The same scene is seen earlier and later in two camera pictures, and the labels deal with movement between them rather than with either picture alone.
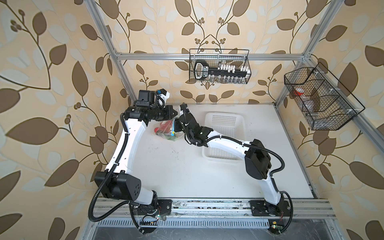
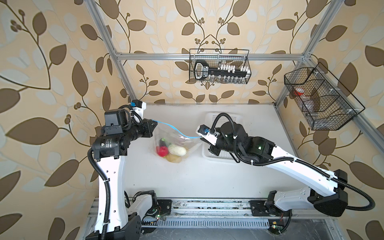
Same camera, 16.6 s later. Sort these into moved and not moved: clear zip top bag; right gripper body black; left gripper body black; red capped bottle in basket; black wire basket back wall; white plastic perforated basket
Moved: left gripper body black; right gripper body black; clear zip top bag
Not moved: red capped bottle in basket; black wire basket back wall; white plastic perforated basket
